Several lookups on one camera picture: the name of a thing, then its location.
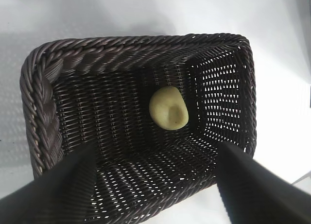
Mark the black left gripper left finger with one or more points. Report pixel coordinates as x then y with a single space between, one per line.
56 194

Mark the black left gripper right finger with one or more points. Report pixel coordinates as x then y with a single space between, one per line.
257 197

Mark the dark brown wicker basket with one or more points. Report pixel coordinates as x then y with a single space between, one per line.
109 112

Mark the pale yellow egg yolk pastry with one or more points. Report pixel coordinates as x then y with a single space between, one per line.
167 109

